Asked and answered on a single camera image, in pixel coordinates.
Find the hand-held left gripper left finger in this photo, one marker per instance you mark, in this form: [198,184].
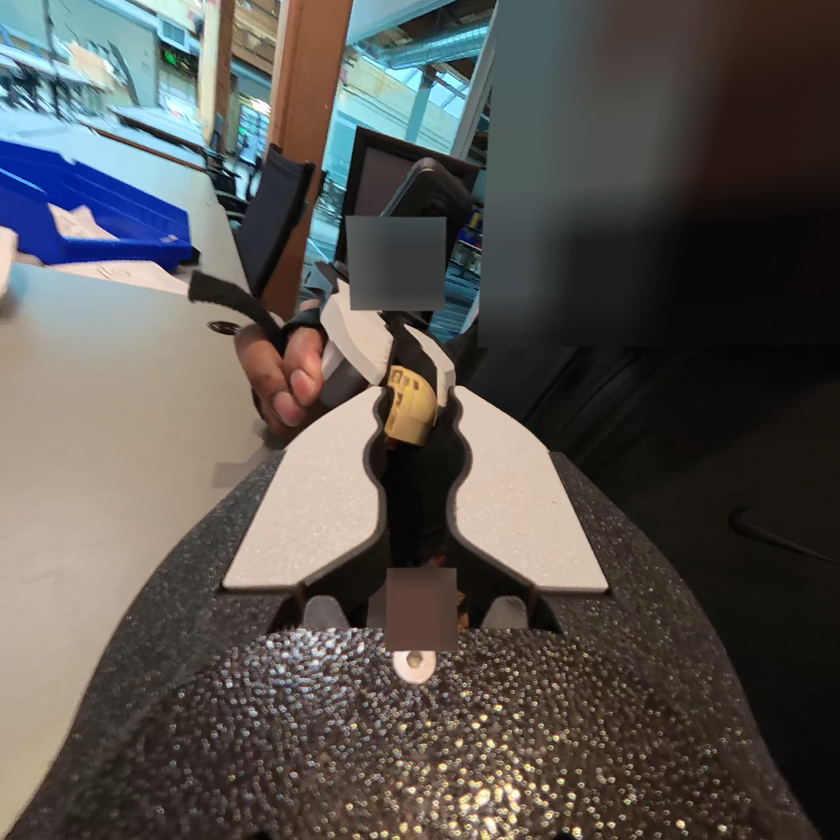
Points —
[308,512]

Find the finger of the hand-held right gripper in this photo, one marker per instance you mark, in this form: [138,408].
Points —
[441,371]
[361,334]

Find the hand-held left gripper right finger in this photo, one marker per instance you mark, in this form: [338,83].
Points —
[525,512]

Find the tan curved brick assembly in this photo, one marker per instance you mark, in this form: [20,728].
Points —
[410,407]

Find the black desk grommet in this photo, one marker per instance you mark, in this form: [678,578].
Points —
[223,327]

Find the long wooden desk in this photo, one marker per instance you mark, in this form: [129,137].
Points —
[157,131]

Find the person's right hand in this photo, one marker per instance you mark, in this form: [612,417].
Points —
[289,387]

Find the white crumpled paper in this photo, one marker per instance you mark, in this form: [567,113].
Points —
[85,223]

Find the wooden post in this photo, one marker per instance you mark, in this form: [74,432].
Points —
[305,131]

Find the silver spiral duct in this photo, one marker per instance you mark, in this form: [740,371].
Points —
[439,49]

